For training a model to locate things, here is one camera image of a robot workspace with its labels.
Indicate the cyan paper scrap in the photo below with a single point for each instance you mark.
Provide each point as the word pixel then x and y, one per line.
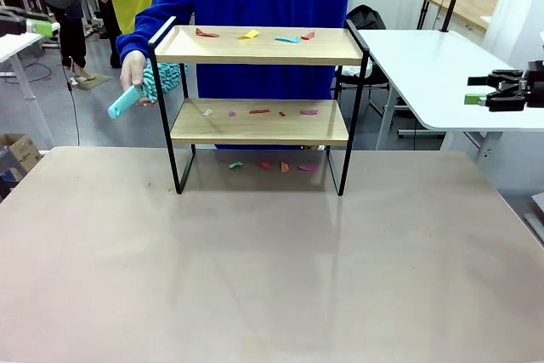
pixel 285 39

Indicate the red paper strip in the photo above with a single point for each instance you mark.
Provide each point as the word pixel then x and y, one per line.
pixel 259 111

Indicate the teal chenille duster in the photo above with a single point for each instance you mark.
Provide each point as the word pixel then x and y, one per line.
pixel 123 103

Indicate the person's right hand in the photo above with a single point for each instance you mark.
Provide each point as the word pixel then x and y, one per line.
pixel 132 69

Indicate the black chair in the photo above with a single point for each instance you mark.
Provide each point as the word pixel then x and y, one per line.
pixel 365 16

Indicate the wooden top table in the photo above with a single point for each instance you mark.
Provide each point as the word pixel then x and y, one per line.
pixel 467 8

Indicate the orange paper scrap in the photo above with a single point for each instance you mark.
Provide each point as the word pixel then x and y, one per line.
pixel 284 167

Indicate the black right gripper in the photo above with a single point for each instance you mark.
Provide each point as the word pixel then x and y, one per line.
pixel 536 84

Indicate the cardboard box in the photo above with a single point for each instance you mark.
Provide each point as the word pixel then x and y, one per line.
pixel 23 148

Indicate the small white table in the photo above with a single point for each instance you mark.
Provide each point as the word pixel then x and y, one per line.
pixel 17 46

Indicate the white plastic bag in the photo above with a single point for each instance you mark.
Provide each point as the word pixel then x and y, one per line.
pixel 355 69

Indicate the green paper scrap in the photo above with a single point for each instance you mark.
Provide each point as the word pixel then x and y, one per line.
pixel 235 165

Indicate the black frame wooden two-tier shelf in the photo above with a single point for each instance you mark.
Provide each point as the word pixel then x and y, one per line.
pixel 255 55

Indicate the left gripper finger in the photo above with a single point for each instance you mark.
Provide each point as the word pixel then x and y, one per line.
pixel 38 30
pixel 30 18

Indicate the brown floor mat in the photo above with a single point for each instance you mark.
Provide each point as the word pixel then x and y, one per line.
pixel 93 81

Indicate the yellow paper scrap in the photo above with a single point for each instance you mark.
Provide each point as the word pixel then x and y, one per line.
pixel 250 34

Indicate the person's right forearm blue sleeve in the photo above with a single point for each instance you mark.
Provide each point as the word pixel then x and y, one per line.
pixel 132 35

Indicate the pink paper scrap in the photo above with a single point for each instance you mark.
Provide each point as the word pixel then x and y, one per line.
pixel 308 111

